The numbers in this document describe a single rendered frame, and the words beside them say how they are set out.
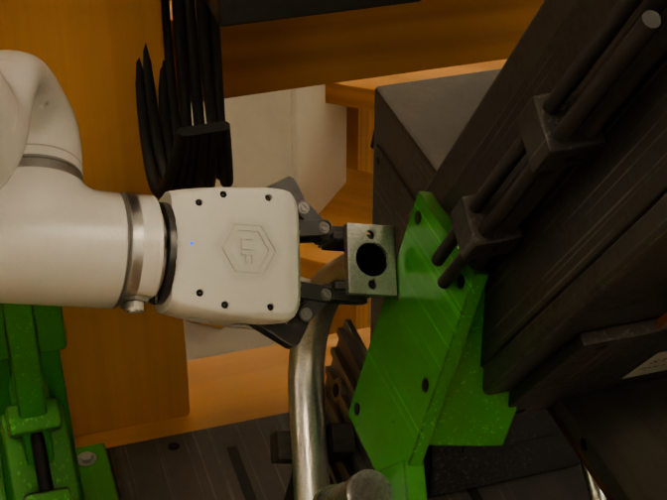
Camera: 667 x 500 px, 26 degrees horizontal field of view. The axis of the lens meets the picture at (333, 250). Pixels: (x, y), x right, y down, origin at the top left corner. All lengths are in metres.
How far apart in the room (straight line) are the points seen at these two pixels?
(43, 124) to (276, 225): 0.18
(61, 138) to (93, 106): 0.23
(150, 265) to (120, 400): 0.45
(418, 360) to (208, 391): 0.49
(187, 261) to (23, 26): 0.29
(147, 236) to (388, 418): 0.24
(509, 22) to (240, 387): 0.46
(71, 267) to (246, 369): 0.56
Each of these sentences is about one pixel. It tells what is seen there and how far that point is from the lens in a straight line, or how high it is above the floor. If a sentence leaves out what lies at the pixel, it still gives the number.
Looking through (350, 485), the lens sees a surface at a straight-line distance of 1.08.
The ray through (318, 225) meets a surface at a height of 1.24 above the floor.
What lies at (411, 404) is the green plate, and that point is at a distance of 1.07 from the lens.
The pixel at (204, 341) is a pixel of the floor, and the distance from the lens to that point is 3.04.
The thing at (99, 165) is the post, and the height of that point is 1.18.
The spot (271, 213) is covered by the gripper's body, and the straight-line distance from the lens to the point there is 1.07.
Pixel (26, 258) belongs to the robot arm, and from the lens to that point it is 1.00.
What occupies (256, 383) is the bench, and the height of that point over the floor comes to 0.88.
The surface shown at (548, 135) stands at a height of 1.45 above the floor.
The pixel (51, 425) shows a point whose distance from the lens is 1.24.
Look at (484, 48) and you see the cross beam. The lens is 1.46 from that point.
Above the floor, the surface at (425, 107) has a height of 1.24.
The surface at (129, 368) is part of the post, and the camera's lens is 1.43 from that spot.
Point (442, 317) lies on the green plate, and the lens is 1.03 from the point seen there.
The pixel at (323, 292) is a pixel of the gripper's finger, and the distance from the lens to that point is 1.08.
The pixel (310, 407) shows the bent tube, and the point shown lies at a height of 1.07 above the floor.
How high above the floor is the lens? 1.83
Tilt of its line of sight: 33 degrees down
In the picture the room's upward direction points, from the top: straight up
